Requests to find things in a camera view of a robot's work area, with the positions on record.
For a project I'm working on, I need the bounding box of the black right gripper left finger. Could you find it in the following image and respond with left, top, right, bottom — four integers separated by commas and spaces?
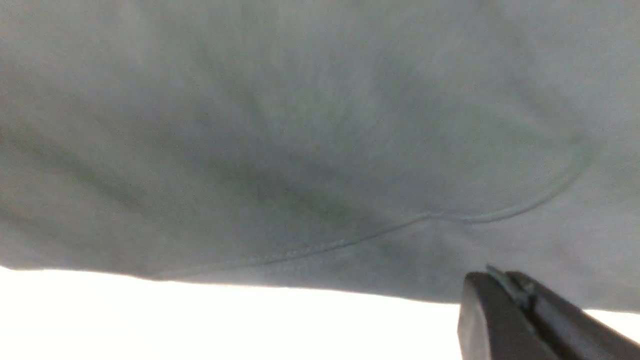
457, 272, 556, 360

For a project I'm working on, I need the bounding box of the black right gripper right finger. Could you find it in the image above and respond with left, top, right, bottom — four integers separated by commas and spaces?
507, 271, 640, 360

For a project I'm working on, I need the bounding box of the dark gray long-sleeved shirt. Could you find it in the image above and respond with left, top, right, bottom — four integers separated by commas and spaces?
0, 0, 639, 312

